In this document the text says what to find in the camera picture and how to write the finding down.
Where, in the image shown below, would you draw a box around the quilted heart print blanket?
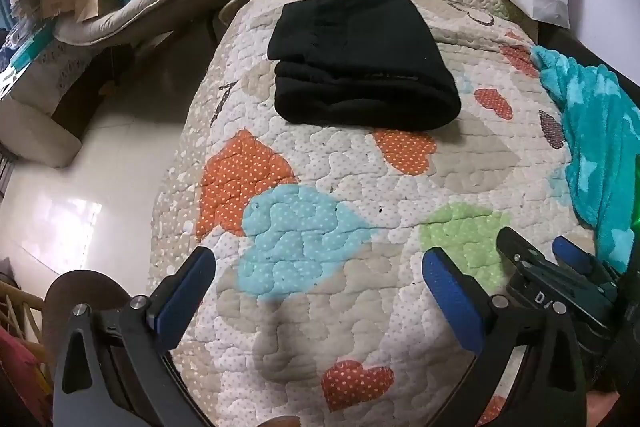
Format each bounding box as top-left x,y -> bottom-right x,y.
147,0 -> 618,427

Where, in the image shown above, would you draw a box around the red cloth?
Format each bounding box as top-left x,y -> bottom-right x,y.
0,326 -> 52,427

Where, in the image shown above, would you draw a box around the black pants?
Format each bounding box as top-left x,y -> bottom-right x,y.
266,0 -> 462,132

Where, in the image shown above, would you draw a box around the wooden chair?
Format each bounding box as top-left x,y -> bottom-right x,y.
0,274 -> 57,390

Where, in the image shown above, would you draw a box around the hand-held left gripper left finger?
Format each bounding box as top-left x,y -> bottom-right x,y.
52,246 -> 217,427

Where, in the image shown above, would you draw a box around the beige sofa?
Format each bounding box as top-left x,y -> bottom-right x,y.
0,34 -> 136,168

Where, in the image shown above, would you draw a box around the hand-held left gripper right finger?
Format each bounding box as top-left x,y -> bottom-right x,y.
421,247 -> 588,427

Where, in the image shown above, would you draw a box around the teal star print towel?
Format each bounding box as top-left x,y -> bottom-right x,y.
529,44 -> 640,277

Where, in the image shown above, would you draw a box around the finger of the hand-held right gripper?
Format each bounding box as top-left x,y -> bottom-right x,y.
496,227 -> 548,290
551,235 -> 618,283

